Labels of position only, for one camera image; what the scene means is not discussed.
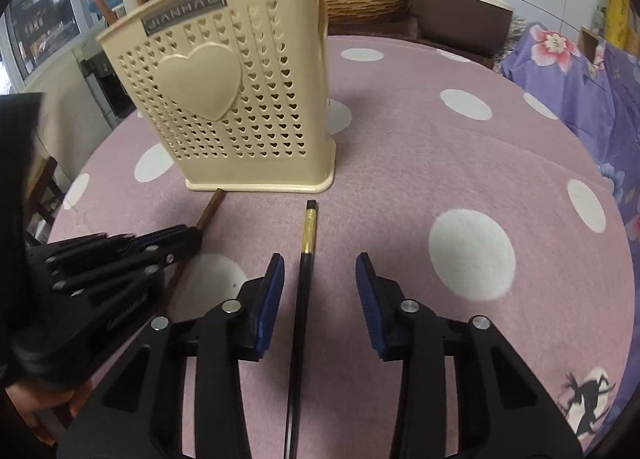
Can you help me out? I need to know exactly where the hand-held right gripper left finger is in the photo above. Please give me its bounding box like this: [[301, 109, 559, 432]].
[[56, 253, 286, 459]]

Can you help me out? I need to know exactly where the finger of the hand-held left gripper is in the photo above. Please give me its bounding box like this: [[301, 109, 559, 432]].
[[47, 239, 204, 313], [27, 225, 204, 271]]

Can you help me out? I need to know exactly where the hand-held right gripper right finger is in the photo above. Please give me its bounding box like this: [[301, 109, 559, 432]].
[[355, 253, 583, 459]]

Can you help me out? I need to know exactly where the black chopstick with gold band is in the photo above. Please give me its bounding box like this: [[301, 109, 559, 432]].
[[284, 199, 319, 459]]

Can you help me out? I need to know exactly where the cream perforated utensil holder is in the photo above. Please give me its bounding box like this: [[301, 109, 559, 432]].
[[96, 0, 337, 194]]

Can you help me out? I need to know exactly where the person's left hand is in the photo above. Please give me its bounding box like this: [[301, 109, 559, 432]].
[[4, 378, 95, 446]]

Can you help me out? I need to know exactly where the wooden chair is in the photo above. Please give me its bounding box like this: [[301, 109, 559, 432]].
[[22, 156, 66, 241]]

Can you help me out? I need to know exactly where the pink polka-dot tablecloth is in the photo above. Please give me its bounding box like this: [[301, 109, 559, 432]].
[[47, 34, 636, 459]]

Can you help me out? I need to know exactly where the water dispenser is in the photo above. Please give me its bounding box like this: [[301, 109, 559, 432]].
[[75, 46, 137, 130]]

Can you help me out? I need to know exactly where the window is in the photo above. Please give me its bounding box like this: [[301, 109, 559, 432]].
[[4, 0, 82, 86]]

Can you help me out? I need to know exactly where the brown and cream rice cooker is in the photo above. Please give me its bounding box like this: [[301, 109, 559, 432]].
[[408, 0, 516, 58]]

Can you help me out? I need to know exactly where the purple floral cloth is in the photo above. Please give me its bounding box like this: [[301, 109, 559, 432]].
[[492, 21, 640, 252]]

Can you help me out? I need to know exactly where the cardboard box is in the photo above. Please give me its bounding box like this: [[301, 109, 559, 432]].
[[580, 26, 606, 66]]

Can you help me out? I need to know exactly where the yellow paper roll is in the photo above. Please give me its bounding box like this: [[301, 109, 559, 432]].
[[607, 0, 632, 48]]

